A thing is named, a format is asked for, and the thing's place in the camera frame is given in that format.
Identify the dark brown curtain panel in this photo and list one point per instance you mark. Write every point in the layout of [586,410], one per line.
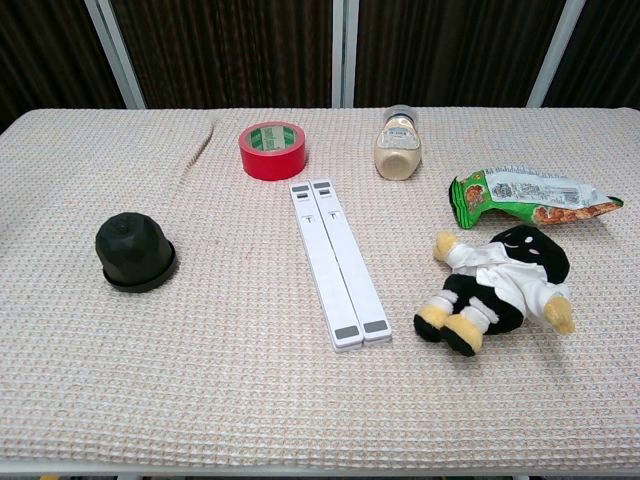
[45,50]
[605,50]
[225,50]
[450,50]

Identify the mayonnaise squeeze bottle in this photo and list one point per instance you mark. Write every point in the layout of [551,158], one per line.
[397,150]

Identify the green snack bag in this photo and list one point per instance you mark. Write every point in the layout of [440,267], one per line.
[525,192]

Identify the beige waffle tablecloth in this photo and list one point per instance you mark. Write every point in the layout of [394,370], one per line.
[200,375]

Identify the red tape roll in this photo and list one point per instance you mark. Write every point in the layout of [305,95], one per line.
[270,169]

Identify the black plush doll white coat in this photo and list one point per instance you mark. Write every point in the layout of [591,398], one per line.
[500,295]

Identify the black dome-shaped object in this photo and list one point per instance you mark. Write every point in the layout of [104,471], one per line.
[132,245]

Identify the white partition post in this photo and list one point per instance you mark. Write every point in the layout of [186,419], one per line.
[555,55]
[344,50]
[117,55]

